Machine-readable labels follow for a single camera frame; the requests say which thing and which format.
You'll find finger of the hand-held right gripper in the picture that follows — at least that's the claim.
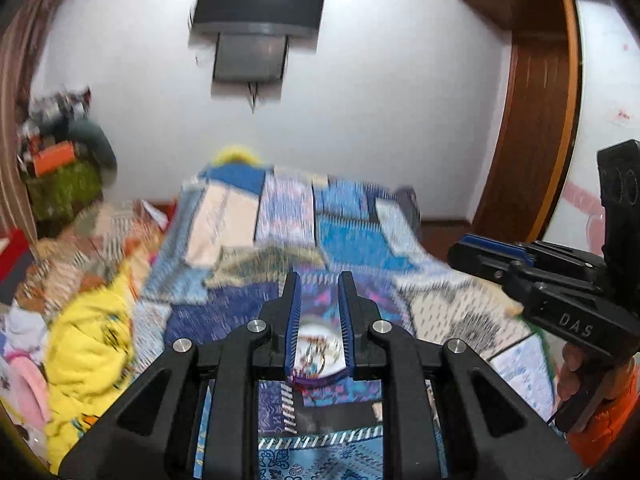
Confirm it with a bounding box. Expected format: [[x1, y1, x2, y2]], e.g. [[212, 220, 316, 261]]
[[446, 241, 541, 311], [459, 233, 607, 286]]

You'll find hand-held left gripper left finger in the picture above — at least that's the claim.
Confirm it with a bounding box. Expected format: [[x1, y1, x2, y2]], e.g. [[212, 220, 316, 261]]
[[59, 271, 303, 480]]

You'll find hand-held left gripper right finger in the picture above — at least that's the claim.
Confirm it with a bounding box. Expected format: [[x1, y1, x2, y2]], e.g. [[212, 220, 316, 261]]
[[337, 271, 584, 480]]

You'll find purple heart-shaped tin box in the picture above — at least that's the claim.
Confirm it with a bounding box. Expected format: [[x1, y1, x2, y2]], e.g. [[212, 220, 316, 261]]
[[287, 324, 351, 392]]

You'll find person's right forearm orange sleeve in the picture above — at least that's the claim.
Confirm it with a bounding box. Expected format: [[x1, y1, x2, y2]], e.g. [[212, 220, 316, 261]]
[[566, 354, 640, 469]]

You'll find person's right hand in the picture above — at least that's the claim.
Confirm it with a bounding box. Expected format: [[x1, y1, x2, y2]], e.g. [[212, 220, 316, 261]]
[[556, 344, 587, 404]]

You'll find grey bag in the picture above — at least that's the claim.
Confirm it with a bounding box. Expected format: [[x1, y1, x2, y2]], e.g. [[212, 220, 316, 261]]
[[395, 186, 424, 234]]

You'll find brown wooden door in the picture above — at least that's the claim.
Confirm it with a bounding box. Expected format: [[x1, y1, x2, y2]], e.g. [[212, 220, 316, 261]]
[[472, 42, 574, 247]]

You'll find blue patchwork blanket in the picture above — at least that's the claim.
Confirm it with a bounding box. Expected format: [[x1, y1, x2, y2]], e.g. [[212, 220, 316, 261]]
[[117, 162, 557, 480]]

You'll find yellow pillow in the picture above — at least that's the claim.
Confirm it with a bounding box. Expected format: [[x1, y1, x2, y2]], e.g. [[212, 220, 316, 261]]
[[212, 145, 262, 167]]

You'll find yellow blanket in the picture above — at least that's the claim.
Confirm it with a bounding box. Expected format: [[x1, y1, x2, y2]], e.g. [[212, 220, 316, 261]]
[[45, 255, 152, 467]]

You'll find orange striped blanket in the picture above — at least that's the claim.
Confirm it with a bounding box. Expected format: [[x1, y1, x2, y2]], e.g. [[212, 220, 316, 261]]
[[20, 200, 172, 307]]

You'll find grey cloth bundle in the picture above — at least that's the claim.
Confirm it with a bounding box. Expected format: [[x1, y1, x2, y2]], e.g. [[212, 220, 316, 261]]
[[75, 120, 119, 187]]

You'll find pink plush item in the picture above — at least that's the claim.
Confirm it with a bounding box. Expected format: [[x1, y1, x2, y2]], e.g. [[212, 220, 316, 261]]
[[7, 355, 52, 427]]

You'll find small black monitor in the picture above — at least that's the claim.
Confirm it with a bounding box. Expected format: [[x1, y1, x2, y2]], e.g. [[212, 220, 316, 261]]
[[212, 32, 291, 84]]

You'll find white cartoon-print cloth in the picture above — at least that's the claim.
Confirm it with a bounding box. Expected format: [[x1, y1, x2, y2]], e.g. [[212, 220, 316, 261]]
[[0, 305, 51, 441]]

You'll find red box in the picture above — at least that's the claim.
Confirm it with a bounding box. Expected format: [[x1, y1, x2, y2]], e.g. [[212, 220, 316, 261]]
[[0, 229, 37, 302]]

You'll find orange box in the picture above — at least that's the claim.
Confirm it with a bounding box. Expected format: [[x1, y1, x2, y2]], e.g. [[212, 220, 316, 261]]
[[31, 141, 77, 174]]

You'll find pile of clothes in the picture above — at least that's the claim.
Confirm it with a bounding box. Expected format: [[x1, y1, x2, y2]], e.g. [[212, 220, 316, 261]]
[[19, 87, 94, 137]]

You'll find brown striped curtain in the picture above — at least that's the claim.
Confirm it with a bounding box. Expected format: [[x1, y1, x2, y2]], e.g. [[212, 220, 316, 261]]
[[0, 0, 77, 246]]

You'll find black wall television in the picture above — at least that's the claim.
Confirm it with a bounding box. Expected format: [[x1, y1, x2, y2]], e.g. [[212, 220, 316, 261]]
[[192, 0, 329, 42]]

